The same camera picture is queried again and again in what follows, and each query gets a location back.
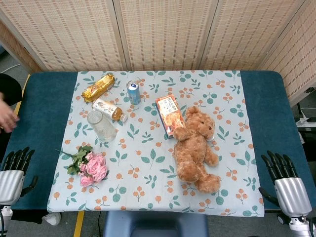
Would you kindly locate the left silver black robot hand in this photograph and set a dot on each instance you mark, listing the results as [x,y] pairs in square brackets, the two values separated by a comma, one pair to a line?
[10,184]

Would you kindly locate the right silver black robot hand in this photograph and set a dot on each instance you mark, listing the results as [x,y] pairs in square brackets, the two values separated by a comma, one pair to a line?
[291,192]

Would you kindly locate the pink rose bouquet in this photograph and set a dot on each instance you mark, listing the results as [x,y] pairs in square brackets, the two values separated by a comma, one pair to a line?
[90,166]

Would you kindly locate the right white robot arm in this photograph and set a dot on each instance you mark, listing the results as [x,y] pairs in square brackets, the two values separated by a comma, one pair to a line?
[302,225]

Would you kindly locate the person's hand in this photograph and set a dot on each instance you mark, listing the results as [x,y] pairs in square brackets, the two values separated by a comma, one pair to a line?
[7,118]

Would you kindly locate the clear glass vase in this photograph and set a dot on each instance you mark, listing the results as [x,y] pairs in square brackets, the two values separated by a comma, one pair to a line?
[101,126]

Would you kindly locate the white shoe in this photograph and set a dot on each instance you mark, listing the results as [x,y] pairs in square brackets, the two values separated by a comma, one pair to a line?
[52,218]

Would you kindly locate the white power strip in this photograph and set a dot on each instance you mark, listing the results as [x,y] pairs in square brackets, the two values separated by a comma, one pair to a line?
[306,121]

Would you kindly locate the person in black clothing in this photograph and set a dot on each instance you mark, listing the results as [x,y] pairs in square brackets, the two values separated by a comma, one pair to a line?
[8,89]

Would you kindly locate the brown teddy bear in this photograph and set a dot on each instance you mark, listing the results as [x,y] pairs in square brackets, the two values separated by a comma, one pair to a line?
[196,150]

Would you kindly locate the tea bottle with white cap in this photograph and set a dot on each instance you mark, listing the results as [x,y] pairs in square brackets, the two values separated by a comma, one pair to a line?
[109,110]

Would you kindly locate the golden biscuit packet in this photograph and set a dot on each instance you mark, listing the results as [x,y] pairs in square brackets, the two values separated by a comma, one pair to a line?
[98,87]

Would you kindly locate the floral leaf print tablecloth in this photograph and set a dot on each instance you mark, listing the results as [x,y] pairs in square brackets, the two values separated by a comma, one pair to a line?
[158,172]

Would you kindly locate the blue padded stool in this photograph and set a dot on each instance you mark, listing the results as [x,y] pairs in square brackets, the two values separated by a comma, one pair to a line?
[155,224]

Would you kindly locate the orange snack box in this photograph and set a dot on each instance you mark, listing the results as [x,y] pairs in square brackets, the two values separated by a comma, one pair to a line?
[170,116]

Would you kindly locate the blue drink can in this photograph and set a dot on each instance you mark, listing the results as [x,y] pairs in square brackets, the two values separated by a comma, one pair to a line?
[133,93]

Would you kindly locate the bamboo folding screen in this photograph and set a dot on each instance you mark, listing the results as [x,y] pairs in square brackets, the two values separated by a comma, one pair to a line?
[158,34]

